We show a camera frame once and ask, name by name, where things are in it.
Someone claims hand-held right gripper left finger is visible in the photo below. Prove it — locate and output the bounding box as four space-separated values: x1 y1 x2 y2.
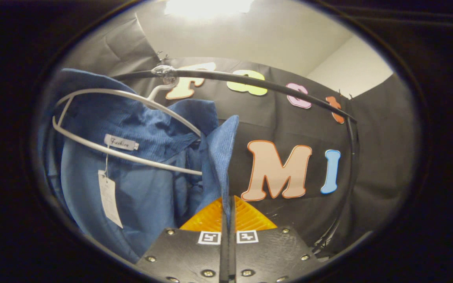
135 197 227 283

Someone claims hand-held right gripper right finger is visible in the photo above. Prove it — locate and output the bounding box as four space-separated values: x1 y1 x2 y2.
230 195 323 283

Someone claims blue corduroy shirt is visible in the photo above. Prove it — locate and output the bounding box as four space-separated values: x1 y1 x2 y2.
40 69 239 264

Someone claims white clothes hanger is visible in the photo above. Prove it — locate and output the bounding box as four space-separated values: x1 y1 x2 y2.
52 65 203 176

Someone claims black clothes rack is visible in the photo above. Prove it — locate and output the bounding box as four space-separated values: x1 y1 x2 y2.
112 67 361 252

